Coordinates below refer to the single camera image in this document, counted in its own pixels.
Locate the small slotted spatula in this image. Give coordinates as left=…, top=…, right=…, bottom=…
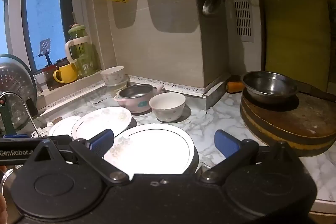
left=38, top=38, right=52, bottom=67

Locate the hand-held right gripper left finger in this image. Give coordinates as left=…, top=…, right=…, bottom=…
left=25, top=129, right=130, bottom=185

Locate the clear plastic container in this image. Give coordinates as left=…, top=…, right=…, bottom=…
left=104, top=74, right=130, bottom=88

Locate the floral print ceramic bowl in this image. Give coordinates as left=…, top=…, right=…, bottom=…
left=100, top=66, right=125, bottom=85

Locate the chrome wire rack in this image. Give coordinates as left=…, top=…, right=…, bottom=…
left=0, top=91, right=42, bottom=136

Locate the yellow-green cutting board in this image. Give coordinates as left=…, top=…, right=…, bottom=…
left=263, top=0, right=331, bottom=84

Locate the small white plate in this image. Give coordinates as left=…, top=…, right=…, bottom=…
left=48, top=115, right=82, bottom=138

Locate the white vent grille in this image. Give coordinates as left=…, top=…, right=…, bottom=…
left=229, top=0, right=255, bottom=43

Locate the steel bowl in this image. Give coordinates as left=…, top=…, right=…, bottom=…
left=241, top=71, right=299, bottom=104

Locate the green plastic handle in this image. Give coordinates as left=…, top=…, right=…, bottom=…
left=0, top=98, right=17, bottom=135

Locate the white music note trim tape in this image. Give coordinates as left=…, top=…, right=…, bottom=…
left=38, top=74, right=208, bottom=114

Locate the plain white ceramic bowl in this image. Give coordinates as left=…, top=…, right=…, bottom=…
left=149, top=92, right=186, bottom=122

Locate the green glass jar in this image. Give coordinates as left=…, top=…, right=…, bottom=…
left=65, top=23, right=101, bottom=77

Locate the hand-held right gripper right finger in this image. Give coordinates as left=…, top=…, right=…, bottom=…
left=199, top=130, right=300, bottom=185

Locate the steel colander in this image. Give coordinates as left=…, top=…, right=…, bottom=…
left=0, top=54, right=38, bottom=132

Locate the round wooden chopping block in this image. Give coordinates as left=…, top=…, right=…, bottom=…
left=240, top=90, right=336, bottom=157

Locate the pink steel-lined pot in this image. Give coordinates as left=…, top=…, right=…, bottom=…
left=113, top=84, right=165, bottom=114

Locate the oval white floral plate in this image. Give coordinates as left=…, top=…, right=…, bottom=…
left=71, top=106, right=132, bottom=140

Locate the large white floral plate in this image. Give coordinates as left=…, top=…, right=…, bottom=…
left=104, top=123, right=198, bottom=176

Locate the carrot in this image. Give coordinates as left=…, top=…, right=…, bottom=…
left=227, top=81, right=245, bottom=94

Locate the yellow mug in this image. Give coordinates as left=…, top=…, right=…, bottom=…
left=53, top=63, right=79, bottom=84

